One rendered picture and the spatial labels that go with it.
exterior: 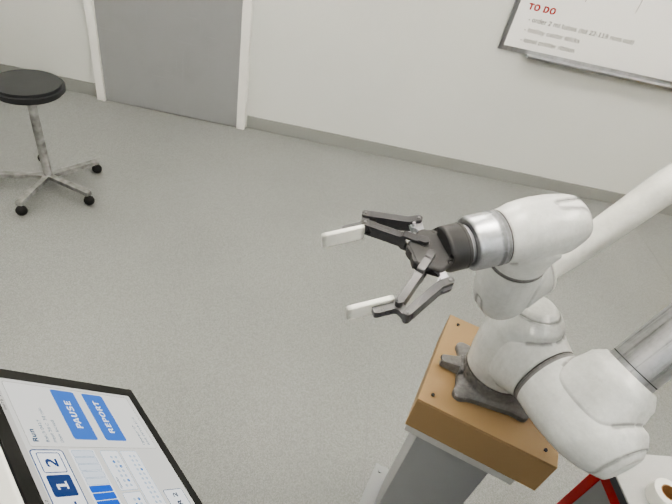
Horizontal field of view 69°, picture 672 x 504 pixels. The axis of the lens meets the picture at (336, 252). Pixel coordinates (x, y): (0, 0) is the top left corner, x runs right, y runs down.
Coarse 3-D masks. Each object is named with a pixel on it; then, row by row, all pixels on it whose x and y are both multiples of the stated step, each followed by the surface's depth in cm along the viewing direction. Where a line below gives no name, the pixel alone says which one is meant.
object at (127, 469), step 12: (108, 456) 71; (120, 456) 73; (132, 456) 75; (108, 468) 69; (120, 468) 71; (132, 468) 73; (144, 468) 75; (120, 480) 69; (132, 480) 71; (144, 480) 73; (132, 492) 69; (144, 492) 70; (156, 492) 73
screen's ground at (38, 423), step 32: (0, 384) 66; (32, 384) 71; (32, 416) 66; (128, 416) 84; (32, 448) 61; (64, 448) 66; (96, 448) 70; (128, 448) 76; (160, 448) 83; (160, 480) 76
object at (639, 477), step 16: (640, 464) 123; (656, 464) 124; (592, 480) 129; (608, 480) 123; (624, 480) 119; (640, 480) 120; (576, 496) 134; (592, 496) 129; (608, 496) 123; (624, 496) 116; (640, 496) 117
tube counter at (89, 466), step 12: (72, 456) 65; (84, 456) 67; (96, 456) 69; (84, 468) 65; (96, 468) 67; (84, 480) 63; (96, 480) 65; (108, 480) 67; (96, 492) 63; (108, 492) 65
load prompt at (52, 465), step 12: (36, 456) 61; (48, 456) 62; (60, 456) 64; (36, 468) 59; (48, 468) 60; (60, 468) 62; (48, 480) 59; (60, 480) 60; (72, 480) 62; (48, 492) 57; (60, 492) 59; (72, 492) 60
